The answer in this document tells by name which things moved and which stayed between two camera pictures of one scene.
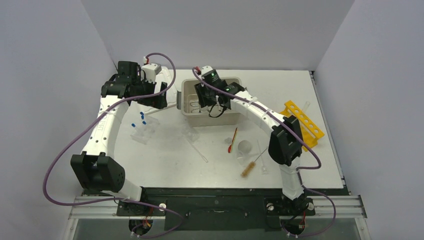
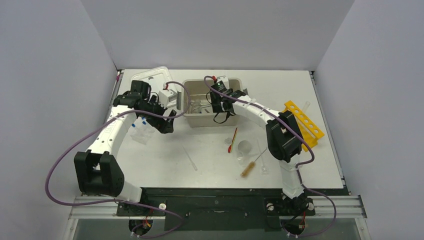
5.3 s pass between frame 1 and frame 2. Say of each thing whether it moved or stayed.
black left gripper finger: moved
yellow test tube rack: stayed
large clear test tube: stayed
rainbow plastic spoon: stayed
